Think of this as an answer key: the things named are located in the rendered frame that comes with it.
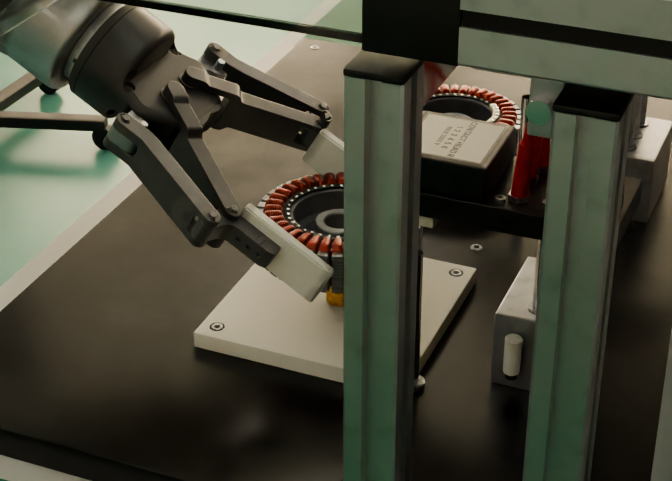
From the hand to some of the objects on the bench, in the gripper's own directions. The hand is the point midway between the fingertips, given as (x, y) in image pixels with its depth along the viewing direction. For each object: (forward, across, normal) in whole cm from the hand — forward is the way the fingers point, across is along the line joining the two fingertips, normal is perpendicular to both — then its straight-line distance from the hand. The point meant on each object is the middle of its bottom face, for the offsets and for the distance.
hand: (336, 225), depth 98 cm
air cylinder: (+16, +24, -1) cm, 29 cm away
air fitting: (+15, -4, -2) cm, 16 cm away
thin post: (+10, -6, +2) cm, 12 cm away
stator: (+3, +24, +5) cm, 25 cm away
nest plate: (+4, 0, +6) cm, 7 cm away
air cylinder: (+16, 0, -2) cm, 16 cm away
